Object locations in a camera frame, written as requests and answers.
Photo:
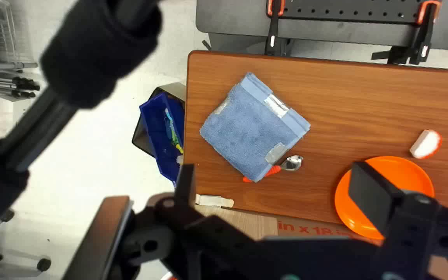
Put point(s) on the orange plate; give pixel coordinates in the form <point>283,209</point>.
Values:
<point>403,173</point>

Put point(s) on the right orange black clamp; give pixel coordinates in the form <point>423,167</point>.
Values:
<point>420,41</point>

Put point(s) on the metal spoon with orange handle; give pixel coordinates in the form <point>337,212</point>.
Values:
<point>289,164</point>

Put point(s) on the white and orange eraser block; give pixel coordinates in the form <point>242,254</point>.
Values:
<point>424,145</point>

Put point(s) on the orange black clamp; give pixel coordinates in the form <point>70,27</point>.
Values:
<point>420,41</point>
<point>274,44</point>

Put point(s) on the blue plastic bin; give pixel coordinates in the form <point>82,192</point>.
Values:
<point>163,122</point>

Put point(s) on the left orange black clamp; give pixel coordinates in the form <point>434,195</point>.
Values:
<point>274,44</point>

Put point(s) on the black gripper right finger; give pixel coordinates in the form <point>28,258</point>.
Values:
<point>373,195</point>

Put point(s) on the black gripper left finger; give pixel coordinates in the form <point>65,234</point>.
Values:
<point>183,193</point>

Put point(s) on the black perforated breadboard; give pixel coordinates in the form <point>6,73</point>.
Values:
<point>373,11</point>

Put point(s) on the cardboard box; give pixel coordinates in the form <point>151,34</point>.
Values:
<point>263,226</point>

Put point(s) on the blue towel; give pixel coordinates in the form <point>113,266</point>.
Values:
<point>252,128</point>

